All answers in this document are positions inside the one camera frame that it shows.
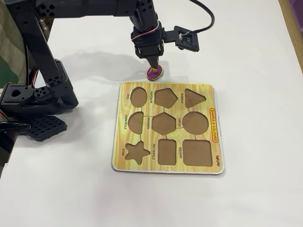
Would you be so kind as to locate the grey metal post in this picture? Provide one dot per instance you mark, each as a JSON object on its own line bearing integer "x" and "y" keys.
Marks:
{"x": 43, "y": 28}

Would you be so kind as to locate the tan wooden edge strip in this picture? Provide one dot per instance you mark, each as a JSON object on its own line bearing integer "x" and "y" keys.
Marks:
{"x": 290, "y": 14}

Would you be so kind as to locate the green patterned cloth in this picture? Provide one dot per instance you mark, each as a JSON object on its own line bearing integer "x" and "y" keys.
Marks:
{"x": 11, "y": 47}

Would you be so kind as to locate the purple plastic object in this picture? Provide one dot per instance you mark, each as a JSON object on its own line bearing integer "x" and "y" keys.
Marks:
{"x": 300, "y": 14}

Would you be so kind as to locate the black grid table clamp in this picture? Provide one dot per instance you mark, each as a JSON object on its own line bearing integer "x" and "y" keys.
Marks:
{"x": 45, "y": 128}

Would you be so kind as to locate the glossy black curved bar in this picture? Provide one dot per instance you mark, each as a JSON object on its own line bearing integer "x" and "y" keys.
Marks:
{"x": 14, "y": 126}

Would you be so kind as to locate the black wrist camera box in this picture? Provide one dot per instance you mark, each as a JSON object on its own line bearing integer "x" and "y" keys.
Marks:
{"x": 189, "y": 41}

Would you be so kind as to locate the wooden shape puzzle board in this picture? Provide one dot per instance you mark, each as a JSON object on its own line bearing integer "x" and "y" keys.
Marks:
{"x": 213, "y": 94}

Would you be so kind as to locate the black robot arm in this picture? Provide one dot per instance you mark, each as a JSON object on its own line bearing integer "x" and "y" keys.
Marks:
{"x": 30, "y": 42}

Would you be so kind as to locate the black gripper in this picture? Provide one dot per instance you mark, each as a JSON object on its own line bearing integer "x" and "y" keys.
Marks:
{"x": 148, "y": 50}

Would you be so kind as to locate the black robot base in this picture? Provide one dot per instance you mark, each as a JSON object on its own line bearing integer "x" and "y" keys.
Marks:
{"x": 23, "y": 99}

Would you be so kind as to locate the purple oval piece yellow pin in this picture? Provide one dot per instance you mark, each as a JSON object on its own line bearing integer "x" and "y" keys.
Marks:
{"x": 152, "y": 75}

